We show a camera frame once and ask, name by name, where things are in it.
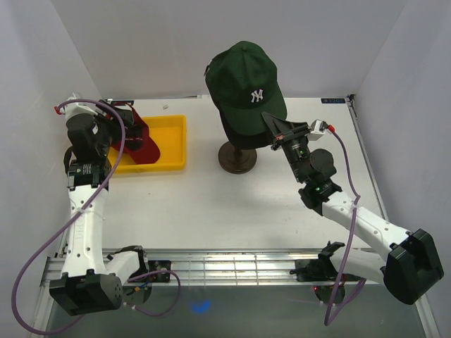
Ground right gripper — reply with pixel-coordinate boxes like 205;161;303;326
259;114;309;184

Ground black cap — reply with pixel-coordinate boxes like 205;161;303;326
220;113;271;150

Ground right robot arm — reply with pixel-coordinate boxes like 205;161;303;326
262;113;444;305

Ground red cap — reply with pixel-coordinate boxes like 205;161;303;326
114;101;161;165

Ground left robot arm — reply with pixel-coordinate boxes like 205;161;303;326
49;99;149;316

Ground aluminium frame rail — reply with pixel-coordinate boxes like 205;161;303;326
40;248;406;288

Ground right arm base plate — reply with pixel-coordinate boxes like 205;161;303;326
290;258;338;282

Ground dark green cap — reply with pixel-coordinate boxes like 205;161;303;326
204;41;288;136

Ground beige mannequin head stand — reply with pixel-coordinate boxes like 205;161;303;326
218;142;257;175

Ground yellow plastic tray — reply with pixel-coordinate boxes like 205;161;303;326
115;115;187;175

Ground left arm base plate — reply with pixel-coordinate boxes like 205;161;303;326
143;260;172;283

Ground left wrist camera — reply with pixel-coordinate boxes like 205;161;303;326
54;92;97;122

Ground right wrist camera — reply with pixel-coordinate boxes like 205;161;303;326
307;120;335;142

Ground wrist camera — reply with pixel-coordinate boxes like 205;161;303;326
54;92;97;122
307;120;335;142

